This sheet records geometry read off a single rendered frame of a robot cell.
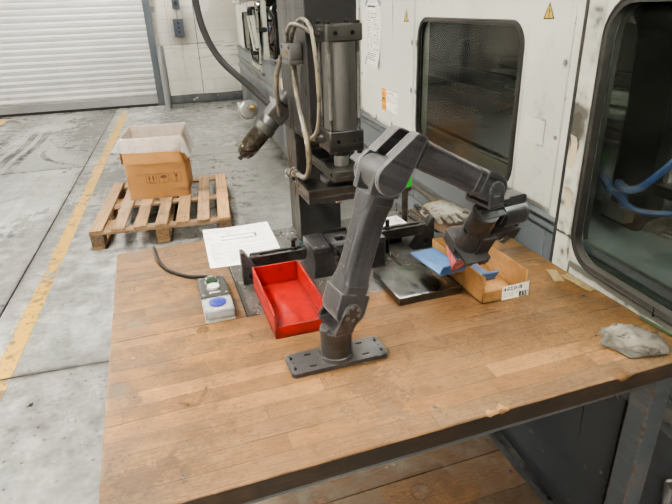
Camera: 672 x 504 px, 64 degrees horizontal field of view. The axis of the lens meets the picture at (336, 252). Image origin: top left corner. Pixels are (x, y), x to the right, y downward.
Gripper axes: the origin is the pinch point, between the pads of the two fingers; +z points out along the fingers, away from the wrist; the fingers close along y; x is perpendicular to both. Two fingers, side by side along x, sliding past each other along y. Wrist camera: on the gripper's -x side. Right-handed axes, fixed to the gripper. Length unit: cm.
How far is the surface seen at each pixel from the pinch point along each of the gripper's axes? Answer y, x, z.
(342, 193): 27.0, 18.3, -0.6
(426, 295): -2.2, 6.4, 6.5
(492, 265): 2.8, -16.6, 8.6
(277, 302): 9.2, 39.2, 14.5
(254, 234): 48, 33, 37
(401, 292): 0.6, 11.5, 7.6
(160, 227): 210, 50, 222
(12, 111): 796, 222, 564
